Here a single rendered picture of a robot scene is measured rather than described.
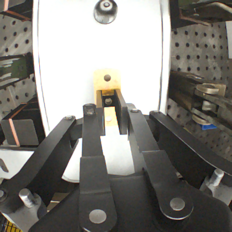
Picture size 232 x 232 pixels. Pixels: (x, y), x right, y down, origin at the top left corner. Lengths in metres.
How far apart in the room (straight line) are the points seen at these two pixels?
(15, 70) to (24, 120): 0.11
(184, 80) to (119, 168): 0.21
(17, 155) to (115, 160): 0.21
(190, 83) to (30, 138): 0.32
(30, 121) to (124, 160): 0.20
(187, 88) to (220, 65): 0.51
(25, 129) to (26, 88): 0.31
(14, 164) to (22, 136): 0.08
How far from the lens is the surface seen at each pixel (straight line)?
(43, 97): 0.25
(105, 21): 0.22
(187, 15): 0.32
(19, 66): 0.26
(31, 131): 0.32
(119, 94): 0.18
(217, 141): 0.93
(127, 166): 0.32
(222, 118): 0.21
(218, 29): 0.76
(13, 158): 0.36
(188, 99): 0.26
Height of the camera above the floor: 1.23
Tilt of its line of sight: 66 degrees down
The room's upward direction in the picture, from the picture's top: 165 degrees clockwise
